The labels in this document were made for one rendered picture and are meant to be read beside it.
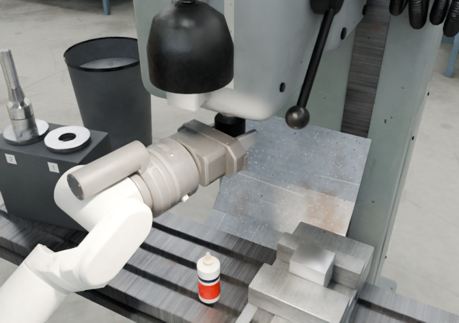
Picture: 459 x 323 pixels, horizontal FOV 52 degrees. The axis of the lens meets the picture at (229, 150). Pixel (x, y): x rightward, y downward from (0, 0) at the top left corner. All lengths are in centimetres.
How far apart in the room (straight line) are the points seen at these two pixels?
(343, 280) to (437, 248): 164
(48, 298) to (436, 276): 195
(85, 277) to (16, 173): 54
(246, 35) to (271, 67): 5
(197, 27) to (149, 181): 27
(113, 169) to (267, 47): 22
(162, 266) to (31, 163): 33
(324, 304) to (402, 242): 168
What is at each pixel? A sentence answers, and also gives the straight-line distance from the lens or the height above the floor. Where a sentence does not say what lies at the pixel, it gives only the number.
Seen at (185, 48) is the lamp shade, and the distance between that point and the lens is 36.
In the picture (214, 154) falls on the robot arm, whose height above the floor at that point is 125.
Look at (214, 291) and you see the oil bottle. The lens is 88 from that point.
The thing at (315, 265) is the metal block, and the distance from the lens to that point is 78.
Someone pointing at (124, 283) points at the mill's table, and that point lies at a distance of 95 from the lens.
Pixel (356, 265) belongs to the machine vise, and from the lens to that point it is 84.
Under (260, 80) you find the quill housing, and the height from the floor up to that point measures 138.
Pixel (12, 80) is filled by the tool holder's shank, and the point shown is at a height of 122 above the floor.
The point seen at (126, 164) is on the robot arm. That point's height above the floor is 129.
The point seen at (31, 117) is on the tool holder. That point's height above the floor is 114.
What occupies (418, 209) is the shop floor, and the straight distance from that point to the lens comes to 266.
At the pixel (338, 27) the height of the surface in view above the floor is 138.
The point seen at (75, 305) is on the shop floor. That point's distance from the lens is 214.
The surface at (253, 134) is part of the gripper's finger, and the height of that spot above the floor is 124.
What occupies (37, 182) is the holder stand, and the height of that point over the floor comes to 102.
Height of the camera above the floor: 161
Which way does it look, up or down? 34 degrees down
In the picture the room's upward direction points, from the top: straight up
